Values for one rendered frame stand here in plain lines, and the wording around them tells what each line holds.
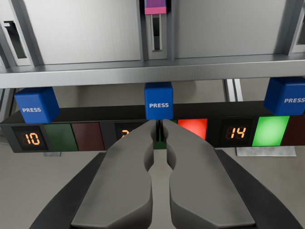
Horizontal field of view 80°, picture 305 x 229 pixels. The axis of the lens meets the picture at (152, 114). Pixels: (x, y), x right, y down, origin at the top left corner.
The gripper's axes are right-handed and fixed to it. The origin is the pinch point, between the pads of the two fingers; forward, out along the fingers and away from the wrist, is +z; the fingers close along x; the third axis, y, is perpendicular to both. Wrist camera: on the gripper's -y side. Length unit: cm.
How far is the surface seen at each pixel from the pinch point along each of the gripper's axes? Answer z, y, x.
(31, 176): 48, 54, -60
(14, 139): 4.8, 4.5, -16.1
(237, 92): 42, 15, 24
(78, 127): 4.8, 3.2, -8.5
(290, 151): 53, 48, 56
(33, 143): 4.8, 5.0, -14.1
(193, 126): 4.8, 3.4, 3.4
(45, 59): 3.8, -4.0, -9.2
